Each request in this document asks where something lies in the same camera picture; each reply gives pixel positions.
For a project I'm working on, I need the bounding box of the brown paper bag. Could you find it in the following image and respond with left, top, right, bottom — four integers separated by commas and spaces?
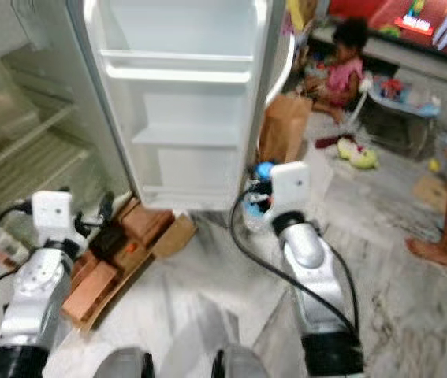
258, 92, 314, 165

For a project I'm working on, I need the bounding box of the grey robot left leg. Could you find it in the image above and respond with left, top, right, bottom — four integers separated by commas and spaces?
92, 347, 152, 378

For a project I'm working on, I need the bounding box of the flat cardboard piece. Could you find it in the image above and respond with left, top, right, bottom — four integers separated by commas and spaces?
412, 172, 447, 213

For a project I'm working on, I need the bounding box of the stack of orange bricks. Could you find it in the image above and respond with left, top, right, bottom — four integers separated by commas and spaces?
58, 197, 177, 332

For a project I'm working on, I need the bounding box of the grey robot right leg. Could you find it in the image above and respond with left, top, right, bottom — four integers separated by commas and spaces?
210, 344, 272, 378

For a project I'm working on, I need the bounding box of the tan wooden block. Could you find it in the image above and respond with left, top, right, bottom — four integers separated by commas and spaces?
150, 212, 199, 260

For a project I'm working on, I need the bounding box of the grey fridge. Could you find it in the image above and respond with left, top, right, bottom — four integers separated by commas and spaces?
0, 0, 139, 262

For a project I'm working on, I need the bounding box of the white fridge door shelf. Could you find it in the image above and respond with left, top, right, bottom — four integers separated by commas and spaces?
100, 49, 256, 84
140, 184, 244, 210
132, 124, 244, 150

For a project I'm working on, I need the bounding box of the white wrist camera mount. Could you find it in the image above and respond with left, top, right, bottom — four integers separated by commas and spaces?
270, 161, 311, 221
32, 190, 87, 254

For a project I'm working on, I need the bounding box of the wire fridge shelf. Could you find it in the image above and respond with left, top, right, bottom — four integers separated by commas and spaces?
0, 102, 79, 179
0, 129, 91, 218

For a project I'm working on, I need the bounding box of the white fridge door handle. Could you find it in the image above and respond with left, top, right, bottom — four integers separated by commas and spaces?
263, 31, 297, 108

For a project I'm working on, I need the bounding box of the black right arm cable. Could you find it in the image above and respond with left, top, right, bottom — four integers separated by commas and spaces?
227, 187, 363, 333

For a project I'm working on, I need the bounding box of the grey television cabinet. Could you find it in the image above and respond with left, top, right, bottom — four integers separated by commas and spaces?
309, 27, 447, 132

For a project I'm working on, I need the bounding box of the dark red brush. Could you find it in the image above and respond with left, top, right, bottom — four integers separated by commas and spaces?
315, 135, 351, 150

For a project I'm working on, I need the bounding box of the small table with toys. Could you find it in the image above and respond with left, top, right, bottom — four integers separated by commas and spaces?
356, 74, 441, 155

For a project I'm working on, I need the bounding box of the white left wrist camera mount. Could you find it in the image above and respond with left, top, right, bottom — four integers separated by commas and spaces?
32, 190, 87, 254

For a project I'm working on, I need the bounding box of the grey robot leg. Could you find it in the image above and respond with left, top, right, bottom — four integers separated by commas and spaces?
210, 344, 272, 378
92, 347, 152, 378

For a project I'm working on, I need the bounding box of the clear bottle with blue cap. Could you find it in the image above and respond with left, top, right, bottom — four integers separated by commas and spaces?
242, 159, 276, 230

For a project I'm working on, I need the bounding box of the yellow green plush toy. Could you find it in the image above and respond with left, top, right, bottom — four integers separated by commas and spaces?
337, 137, 380, 171

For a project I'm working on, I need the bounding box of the television with red picture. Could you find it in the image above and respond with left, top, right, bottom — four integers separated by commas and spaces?
325, 0, 447, 53

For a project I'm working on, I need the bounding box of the white open fridge door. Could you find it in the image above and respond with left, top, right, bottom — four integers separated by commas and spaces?
65, 0, 296, 213

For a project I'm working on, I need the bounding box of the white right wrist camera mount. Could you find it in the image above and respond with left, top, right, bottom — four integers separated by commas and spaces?
270, 161, 311, 221

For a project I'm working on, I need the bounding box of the child in pink shirt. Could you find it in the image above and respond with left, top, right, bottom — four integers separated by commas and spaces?
301, 17, 371, 126

